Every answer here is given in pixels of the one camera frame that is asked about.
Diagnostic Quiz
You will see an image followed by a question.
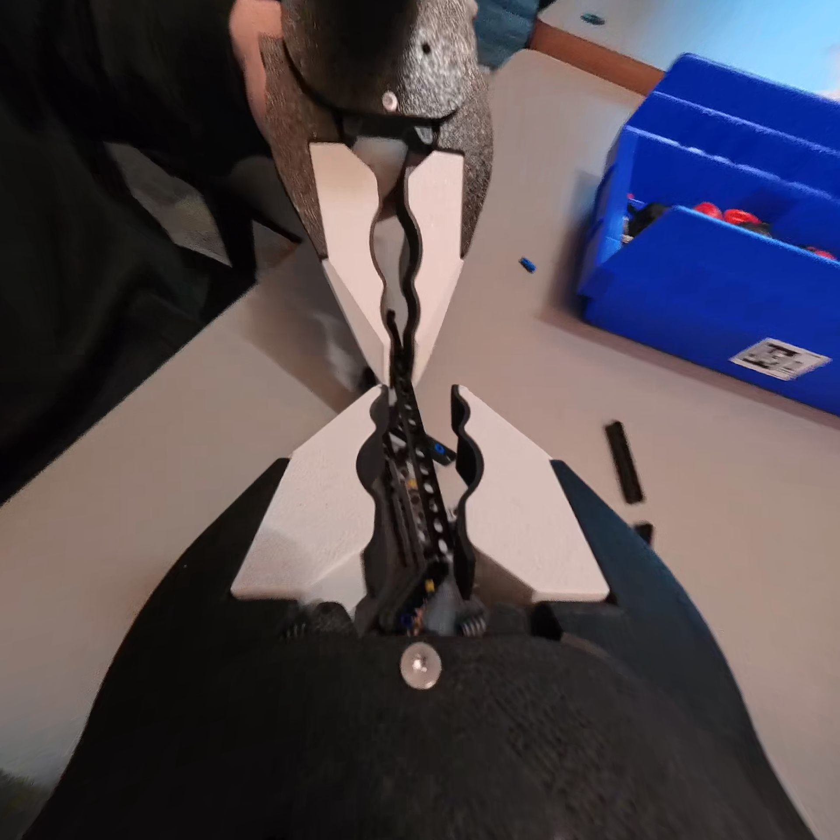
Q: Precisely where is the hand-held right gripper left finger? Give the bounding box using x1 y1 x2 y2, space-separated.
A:
230 385 395 614

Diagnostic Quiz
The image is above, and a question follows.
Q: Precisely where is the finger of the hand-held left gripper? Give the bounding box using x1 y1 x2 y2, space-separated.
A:
308 140 398 388
394 151 467 387

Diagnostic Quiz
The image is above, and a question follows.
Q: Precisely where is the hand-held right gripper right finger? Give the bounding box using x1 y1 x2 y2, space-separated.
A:
450 385 613 608

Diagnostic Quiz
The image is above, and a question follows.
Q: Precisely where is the black toy brick assembly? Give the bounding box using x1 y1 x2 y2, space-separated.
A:
357 311 460 634

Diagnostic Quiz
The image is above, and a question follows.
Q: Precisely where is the wood-edged desk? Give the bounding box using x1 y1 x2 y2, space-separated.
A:
530 0 840 99

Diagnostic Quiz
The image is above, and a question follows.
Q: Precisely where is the person's left hand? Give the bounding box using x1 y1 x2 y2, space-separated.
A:
230 0 284 109

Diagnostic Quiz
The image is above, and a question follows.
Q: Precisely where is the short black perforated beam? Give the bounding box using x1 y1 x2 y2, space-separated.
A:
604 420 647 505

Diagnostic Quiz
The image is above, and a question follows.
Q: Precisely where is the black toy tire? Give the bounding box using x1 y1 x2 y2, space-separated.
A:
626 200 670 240

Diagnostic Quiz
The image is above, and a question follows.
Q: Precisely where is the person's black clothing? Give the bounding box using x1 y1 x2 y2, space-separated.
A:
0 0 316 506

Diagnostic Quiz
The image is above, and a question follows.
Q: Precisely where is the blue parts bin with tag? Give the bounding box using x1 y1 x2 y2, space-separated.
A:
577 125 840 416

